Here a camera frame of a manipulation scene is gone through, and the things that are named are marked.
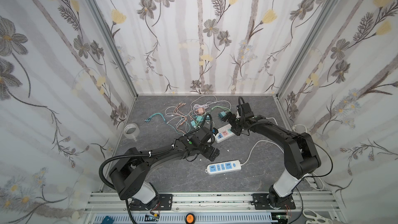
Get white cable of small strip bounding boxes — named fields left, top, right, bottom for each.
left=240, top=139, right=285, bottom=166

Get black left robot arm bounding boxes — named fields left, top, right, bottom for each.
left=98, top=127, right=220, bottom=203

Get white cable of long strip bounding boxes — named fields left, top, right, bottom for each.
left=264, top=116, right=325, bottom=192

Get white scissors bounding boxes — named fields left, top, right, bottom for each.
left=303, top=208, right=333, bottom=224

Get aluminium rail frame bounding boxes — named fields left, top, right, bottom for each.
left=80, top=191, right=346, bottom=224

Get white charging cable bundle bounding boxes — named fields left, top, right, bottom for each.
left=164, top=95, right=232, bottom=131

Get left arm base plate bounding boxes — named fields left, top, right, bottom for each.
left=129, top=194, right=173, bottom=211

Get pink charger plug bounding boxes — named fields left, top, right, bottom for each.
left=195, top=107, right=206, bottom=115

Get white power strip blue outlets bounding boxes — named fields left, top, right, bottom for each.
left=205, top=160, right=241, bottom=175

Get green multi-head charging cable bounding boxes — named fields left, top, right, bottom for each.
left=210, top=105, right=232, bottom=114

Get clear tape roll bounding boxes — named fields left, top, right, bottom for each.
left=123, top=123, right=140, bottom=141

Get orange emergency button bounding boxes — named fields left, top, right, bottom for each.
left=185, top=213, right=195, bottom=224

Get white six-outlet colourful power strip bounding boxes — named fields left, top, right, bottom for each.
left=216, top=124, right=235, bottom=143

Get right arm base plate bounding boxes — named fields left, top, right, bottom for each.
left=251, top=193, right=296, bottom=210

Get teal charger plug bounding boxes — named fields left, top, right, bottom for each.
left=218, top=112, right=227, bottom=119
left=191, top=116, right=204, bottom=128

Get pink multi-head cable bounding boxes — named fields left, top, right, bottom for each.
left=169, top=102, right=191, bottom=134

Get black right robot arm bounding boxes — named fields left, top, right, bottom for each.
left=221, top=103, right=321, bottom=208

